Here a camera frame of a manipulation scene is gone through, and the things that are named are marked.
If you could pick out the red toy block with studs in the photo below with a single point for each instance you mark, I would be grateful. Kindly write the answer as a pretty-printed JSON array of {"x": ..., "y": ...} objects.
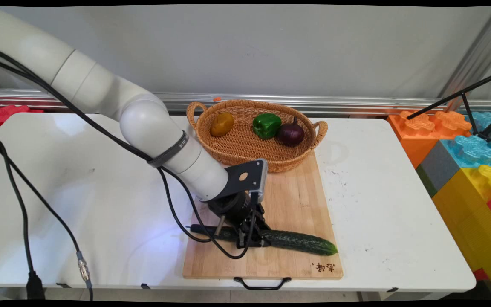
[{"x": 7, "y": 113}]

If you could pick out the purple onion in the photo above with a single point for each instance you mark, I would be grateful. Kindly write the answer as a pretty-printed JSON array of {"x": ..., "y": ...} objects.
[{"x": 291, "y": 134}]

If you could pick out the yellow toy block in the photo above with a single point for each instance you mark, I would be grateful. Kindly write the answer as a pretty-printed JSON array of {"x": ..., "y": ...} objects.
[{"x": 467, "y": 217}]

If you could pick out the long dark green cucumber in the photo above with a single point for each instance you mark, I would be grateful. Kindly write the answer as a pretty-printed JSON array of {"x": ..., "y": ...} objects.
[{"x": 301, "y": 242}]

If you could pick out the black tripod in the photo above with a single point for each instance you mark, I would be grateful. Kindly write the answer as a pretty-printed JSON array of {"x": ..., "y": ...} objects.
[{"x": 454, "y": 96}]

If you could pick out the blue toy block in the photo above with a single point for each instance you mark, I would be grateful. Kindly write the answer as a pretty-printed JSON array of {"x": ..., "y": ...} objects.
[
  {"x": 469, "y": 150},
  {"x": 484, "y": 119}
]

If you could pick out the green bell pepper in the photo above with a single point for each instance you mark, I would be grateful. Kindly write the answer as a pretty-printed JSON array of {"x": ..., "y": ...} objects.
[{"x": 267, "y": 125}]

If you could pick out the aluminium wall rail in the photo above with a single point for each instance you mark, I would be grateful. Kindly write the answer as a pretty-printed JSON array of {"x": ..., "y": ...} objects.
[{"x": 335, "y": 102}]

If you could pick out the woven wicker basket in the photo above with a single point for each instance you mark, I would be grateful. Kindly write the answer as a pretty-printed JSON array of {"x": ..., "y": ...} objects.
[{"x": 249, "y": 149}]

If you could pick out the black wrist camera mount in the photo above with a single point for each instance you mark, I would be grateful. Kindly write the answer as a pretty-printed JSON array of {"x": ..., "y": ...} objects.
[{"x": 247, "y": 177}]

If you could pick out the yellow-brown potato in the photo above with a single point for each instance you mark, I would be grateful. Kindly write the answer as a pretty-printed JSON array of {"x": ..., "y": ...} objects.
[{"x": 222, "y": 124}]

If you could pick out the wooden cutting board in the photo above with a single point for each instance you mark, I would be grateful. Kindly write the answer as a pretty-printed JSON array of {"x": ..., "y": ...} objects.
[{"x": 296, "y": 200}]

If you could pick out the orange toy block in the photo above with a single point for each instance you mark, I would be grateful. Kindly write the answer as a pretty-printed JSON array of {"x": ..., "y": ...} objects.
[{"x": 416, "y": 132}]

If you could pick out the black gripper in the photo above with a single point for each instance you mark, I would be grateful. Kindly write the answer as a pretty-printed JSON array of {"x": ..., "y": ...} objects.
[{"x": 235, "y": 209}]

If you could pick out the aluminium frame post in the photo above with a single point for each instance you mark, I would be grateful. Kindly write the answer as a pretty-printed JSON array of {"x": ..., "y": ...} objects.
[{"x": 475, "y": 55}]

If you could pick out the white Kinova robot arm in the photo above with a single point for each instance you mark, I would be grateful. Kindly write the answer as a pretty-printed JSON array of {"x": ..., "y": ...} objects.
[{"x": 100, "y": 94}]

